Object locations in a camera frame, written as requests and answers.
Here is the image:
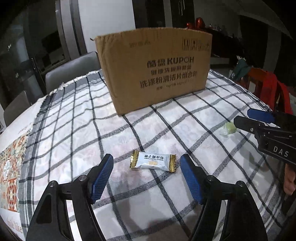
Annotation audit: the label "dark glass sliding door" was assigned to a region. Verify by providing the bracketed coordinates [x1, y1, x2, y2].
[1, 1, 87, 108]

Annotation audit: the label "white gold snack bar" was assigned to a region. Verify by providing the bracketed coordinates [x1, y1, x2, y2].
[129, 150, 176, 173]

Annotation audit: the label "patterned floral placemat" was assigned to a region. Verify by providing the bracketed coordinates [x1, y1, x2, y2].
[0, 135, 27, 212]

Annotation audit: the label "grey dining chair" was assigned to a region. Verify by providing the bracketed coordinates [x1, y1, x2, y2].
[4, 90, 31, 126]
[45, 51, 100, 94]

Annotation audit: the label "red wooden chair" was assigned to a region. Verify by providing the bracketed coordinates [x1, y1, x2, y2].
[246, 68, 293, 114]

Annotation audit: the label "checkered white black tablecloth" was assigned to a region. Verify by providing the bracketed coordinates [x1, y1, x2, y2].
[18, 71, 287, 240]

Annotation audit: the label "light green sweet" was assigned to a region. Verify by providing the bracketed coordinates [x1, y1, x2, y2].
[220, 122, 237, 137]

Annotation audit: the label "red heart balloons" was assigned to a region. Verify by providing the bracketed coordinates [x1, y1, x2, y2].
[186, 17, 206, 31]

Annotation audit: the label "brown cardboard box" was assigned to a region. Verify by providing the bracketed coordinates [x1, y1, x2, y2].
[94, 28, 212, 115]

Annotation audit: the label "dark green cloth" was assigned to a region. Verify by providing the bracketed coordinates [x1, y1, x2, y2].
[229, 58, 251, 82]

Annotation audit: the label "person's hand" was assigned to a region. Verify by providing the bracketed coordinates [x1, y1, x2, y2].
[283, 164, 295, 195]

